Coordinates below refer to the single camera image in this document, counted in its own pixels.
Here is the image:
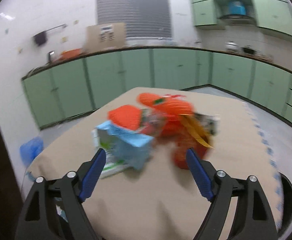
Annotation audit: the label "light blue paper box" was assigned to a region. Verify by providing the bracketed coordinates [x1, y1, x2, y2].
[96, 121, 154, 170]

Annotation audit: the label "white cooking pot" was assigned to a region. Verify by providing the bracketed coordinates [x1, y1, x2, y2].
[225, 41, 239, 52]

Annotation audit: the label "brown cardboard box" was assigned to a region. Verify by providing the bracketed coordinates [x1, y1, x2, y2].
[83, 22, 126, 53]

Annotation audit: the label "grey window blind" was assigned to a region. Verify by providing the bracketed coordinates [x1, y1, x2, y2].
[96, 0, 172, 38]

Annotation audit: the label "orange plastic basin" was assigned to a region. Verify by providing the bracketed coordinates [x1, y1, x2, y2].
[59, 48, 82, 61]

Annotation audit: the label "green kitchen cabinets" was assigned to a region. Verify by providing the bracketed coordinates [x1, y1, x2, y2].
[21, 47, 292, 129]
[191, 0, 292, 42]

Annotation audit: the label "large orange plastic bag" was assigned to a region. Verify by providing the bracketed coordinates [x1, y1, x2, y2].
[137, 93, 212, 170]

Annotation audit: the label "black cloth on rail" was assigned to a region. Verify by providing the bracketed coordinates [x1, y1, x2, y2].
[33, 31, 47, 47]

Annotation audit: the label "wall towel rail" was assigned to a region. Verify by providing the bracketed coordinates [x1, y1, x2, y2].
[45, 24, 68, 32]

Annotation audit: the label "yellow snack wrapper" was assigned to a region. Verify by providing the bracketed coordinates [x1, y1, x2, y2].
[179, 114, 213, 148]

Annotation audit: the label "blue cylinder above hood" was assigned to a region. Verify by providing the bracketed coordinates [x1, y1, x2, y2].
[228, 1, 247, 16]

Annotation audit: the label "green white milk carton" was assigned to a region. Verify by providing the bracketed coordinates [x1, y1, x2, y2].
[91, 128, 129, 179]

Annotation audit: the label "black wok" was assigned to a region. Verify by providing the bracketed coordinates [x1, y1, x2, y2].
[241, 46, 256, 55]

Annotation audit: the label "red plastic bag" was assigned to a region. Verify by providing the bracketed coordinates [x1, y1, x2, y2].
[108, 105, 144, 133]

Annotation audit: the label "blue plastic bag on floor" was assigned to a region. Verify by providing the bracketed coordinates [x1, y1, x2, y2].
[19, 137, 44, 167]

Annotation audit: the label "green lower kitchen cabinets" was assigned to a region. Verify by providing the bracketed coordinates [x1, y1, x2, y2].
[21, 47, 292, 129]

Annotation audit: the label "green upper kitchen cabinets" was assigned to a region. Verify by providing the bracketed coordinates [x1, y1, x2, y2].
[191, 0, 292, 42]

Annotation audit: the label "black range hood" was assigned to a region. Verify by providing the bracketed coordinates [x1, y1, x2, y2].
[219, 14, 256, 25]

